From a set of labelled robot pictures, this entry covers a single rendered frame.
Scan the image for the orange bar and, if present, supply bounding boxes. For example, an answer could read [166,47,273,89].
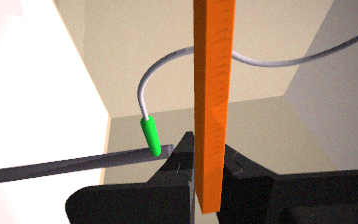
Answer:
[193,0,236,214]

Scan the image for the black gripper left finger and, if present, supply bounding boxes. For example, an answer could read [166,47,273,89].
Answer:
[64,131,195,224]

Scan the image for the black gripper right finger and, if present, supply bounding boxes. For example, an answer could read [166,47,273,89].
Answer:
[216,144,358,224]

